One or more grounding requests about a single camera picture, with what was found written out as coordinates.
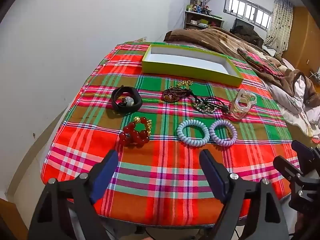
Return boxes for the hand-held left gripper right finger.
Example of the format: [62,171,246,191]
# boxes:
[199,149,290,240]

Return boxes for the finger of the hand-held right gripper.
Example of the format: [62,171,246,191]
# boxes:
[291,140,320,167]
[272,155,312,184]

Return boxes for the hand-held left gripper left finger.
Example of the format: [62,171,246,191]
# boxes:
[29,149,119,240]

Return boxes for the purple spiral hair tie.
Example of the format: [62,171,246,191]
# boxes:
[209,119,238,146]

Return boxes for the blue spiral hair tie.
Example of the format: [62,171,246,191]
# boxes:
[176,119,210,147]

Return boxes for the red bead bracelet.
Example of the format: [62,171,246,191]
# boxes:
[119,116,153,147]

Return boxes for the clear acrylic bracelet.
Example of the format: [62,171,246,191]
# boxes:
[236,89,258,108]
[230,99,253,120]

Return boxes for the black band bracelet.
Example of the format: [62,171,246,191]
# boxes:
[111,85,143,112]

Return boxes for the green cardboard box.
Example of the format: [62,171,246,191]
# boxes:
[142,44,244,87]

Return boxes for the white quilt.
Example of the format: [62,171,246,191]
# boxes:
[265,57,320,138]

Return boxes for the red green plaid cloth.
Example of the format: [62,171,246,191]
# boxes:
[41,41,300,227]

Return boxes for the folded plaid cloth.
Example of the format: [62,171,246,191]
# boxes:
[237,48,284,80]

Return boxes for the wooden wardrobe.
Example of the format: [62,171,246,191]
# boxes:
[281,6,320,73]

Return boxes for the brown fleece blanket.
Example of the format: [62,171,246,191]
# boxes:
[164,26,320,108]

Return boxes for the patterned curtain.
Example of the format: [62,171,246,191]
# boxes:
[264,0,293,55]

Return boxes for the black television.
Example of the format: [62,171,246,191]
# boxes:
[230,18,264,46]

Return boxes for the barred window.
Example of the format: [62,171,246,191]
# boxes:
[223,0,273,32]

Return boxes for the grey storage shelf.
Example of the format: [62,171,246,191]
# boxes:
[184,10,225,30]

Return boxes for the bottles on shelf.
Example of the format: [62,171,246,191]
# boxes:
[186,0,212,14]

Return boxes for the dark bead necklace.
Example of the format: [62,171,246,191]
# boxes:
[162,84,194,103]

